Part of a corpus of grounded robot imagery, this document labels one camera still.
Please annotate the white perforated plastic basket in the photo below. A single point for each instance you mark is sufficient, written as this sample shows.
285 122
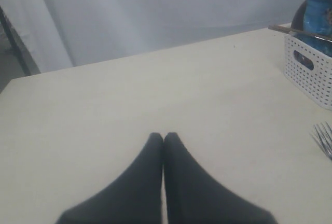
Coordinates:
309 70

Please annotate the brown wooden chopstick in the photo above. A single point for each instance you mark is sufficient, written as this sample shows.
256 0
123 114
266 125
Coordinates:
288 30

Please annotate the blue chips snack bag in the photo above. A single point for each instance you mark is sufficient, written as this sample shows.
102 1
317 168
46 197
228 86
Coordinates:
317 17

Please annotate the silver metal fork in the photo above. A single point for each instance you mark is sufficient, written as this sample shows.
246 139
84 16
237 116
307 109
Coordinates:
322 137

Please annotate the brown round wooden plate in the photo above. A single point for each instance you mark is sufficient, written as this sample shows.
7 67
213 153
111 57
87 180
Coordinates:
297 22

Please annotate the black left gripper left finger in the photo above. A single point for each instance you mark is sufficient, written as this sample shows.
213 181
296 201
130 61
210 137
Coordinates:
134 197

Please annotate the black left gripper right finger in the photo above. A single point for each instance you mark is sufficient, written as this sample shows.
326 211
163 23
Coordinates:
193 196

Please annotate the dark metal frame post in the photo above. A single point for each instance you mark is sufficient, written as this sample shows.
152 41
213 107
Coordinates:
14 46

